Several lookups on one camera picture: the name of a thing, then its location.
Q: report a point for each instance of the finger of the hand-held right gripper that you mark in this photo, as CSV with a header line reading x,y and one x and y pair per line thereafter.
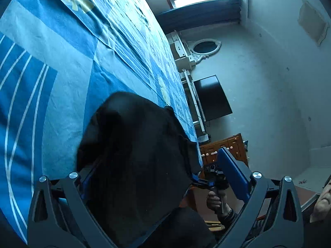
x,y
200,182

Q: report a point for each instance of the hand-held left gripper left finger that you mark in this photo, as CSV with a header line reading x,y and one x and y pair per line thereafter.
x,y
75,193

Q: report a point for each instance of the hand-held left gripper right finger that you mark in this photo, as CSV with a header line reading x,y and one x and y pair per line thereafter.
x,y
232,175

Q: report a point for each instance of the black pants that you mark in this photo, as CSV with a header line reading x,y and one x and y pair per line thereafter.
x,y
137,160

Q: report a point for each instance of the person's right forearm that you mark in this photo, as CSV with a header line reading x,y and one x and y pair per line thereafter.
x,y
228,218

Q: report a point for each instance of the person's right hand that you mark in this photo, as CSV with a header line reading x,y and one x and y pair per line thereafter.
x,y
211,201

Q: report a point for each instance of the wooden cabinet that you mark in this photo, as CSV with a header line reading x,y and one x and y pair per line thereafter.
x,y
227,147

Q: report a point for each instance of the person's dark clothing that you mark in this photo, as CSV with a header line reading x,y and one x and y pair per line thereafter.
x,y
188,230

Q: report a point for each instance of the black curved television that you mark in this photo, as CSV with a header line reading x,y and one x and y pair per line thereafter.
x,y
212,98

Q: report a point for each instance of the white television stand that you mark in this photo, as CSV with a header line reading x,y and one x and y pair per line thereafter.
x,y
194,100

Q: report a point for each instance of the blue patterned bed sheet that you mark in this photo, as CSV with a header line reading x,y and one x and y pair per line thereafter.
x,y
64,69

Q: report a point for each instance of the oval vanity mirror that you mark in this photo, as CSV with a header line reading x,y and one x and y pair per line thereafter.
x,y
205,47

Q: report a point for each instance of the white vanity dresser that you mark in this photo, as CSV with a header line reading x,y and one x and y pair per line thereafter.
x,y
178,49

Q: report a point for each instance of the blue curtain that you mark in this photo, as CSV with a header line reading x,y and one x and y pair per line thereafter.
x,y
201,15

